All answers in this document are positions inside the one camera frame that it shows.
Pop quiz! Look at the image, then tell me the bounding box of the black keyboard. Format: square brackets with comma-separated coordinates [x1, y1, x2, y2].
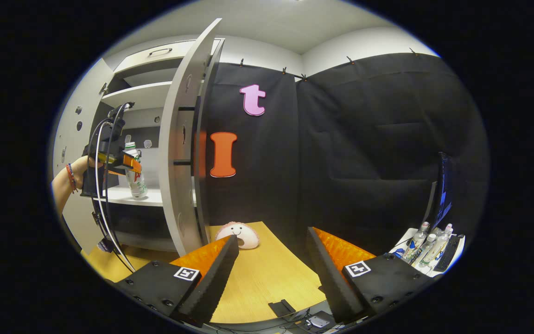
[434, 234, 464, 272]

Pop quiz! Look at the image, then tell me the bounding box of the small grey device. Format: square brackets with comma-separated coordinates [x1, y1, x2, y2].
[306, 313, 337, 331]

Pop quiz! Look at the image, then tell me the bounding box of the red beaded bracelet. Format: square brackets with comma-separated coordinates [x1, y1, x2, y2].
[65, 162, 80, 193]

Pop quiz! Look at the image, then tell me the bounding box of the small black box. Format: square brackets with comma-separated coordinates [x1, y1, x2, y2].
[268, 299, 297, 319]

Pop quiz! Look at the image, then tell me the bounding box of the white cabinet door with stickers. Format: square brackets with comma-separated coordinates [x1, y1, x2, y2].
[158, 18, 223, 258]
[50, 58, 114, 255]

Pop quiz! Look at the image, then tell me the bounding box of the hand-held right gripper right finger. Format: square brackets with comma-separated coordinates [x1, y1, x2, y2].
[306, 226, 444, 324]

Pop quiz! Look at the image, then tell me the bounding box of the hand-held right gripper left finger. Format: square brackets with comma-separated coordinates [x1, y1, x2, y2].
[115, 233, 240, 328]

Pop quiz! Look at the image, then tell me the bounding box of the pink smiling plush toy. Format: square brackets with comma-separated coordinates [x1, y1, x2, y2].
[215, 221, 261, 250]

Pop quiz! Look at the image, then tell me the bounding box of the clear plastic bottle white label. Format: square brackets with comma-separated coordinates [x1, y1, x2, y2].
[123, 141, 148, 199]

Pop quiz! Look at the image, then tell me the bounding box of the white cable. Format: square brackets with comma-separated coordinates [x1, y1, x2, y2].
[92, 118, 136, 274]

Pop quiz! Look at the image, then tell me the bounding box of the black cable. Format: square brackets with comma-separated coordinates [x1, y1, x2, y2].
[102, 104, 126, 253]

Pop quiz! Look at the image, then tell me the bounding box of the white cabinet with dark interior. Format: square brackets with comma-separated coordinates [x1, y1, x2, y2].
[93, 38, 227, 253]

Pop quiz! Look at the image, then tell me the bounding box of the black backdrop cloth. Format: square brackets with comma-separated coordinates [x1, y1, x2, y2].
[197, 52, 490, 260]

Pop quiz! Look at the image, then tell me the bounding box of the black computer monitor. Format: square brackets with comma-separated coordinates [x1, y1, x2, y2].
[427, 152, 454, 232]

